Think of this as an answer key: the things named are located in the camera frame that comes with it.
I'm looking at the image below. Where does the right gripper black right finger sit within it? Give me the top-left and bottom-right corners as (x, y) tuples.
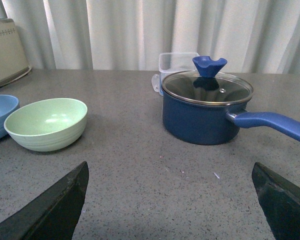
(251, 162), (300, 240)

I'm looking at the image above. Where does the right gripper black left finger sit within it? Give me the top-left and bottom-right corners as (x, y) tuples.
(0, 161), (89, 240)

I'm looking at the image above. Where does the green bowl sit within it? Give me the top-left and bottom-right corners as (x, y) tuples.
(4, 98), (88, 152)

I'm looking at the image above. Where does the blue saucepan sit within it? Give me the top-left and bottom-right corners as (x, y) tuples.
(162, 94), (300, 145)

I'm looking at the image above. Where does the glass lid with blue knob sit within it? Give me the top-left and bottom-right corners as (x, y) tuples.
(161, 56), (254, 106)

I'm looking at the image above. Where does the cream two-slot toaster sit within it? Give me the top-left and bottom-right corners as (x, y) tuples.
(0, 18), (32, 87)

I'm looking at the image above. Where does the clear plastic container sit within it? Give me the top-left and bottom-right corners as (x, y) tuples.
(151, 52), (199, 96)

